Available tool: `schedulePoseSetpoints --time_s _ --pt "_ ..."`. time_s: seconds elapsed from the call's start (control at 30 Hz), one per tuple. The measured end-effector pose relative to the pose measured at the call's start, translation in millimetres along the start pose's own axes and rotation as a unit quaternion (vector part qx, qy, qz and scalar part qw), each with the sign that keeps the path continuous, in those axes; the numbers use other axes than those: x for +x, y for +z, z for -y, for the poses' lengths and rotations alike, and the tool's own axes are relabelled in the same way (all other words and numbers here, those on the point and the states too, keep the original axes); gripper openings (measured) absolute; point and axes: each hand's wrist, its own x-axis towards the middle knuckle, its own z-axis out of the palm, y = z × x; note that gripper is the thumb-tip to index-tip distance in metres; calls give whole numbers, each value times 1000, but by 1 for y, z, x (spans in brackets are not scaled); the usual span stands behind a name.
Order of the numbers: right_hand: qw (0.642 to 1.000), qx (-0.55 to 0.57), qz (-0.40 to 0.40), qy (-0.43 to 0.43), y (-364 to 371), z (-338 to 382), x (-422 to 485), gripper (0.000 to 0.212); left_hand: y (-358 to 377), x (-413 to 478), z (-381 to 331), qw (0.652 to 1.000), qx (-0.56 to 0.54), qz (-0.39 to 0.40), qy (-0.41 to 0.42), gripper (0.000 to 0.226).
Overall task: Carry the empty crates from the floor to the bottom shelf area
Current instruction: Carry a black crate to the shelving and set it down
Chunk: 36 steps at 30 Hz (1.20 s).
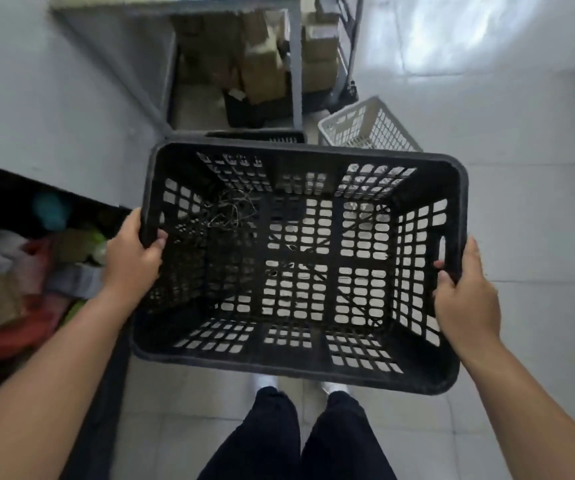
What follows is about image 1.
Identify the person's left hand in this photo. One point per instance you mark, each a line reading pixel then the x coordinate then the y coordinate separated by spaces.
pixel 130 262

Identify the person's right hand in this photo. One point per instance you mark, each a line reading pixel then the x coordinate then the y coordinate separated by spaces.
pixel 467 307

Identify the person's left thumb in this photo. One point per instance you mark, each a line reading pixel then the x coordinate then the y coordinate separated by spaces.
pixel 135 225

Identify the person's right thumb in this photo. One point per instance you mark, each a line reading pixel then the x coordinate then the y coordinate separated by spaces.
pixel 471 257

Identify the black plastic crate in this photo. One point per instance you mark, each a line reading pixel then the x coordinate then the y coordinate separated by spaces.
pixel 260 136
pixel 297 264

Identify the person's right forearm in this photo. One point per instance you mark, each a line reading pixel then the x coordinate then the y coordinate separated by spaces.
pixel 532 409

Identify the person's left forearm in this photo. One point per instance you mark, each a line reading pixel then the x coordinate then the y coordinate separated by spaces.
pixel 37 389

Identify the pile of colourful bags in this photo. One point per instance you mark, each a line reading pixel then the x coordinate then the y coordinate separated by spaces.
pixel 27 274

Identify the black box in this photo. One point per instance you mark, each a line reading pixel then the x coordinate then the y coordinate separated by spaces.
pixel 255 109

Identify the white plastic crate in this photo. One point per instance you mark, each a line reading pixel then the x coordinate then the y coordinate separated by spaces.
pixel 367 125

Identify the grey metal table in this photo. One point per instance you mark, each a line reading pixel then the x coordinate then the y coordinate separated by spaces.
pixel 177 49

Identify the person's white shoe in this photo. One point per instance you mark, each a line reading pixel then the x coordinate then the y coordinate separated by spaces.
pixel 335 386
pixel 266 383

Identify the pile of cardboard boxes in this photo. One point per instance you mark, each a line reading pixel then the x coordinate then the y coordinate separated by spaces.
pixel 267 54

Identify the black metal trolley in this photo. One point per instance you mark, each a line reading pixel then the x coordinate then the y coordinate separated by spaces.
pixel 346 49

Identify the person's dark trousers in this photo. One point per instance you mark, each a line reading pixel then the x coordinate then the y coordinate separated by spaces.
pixel 292 439

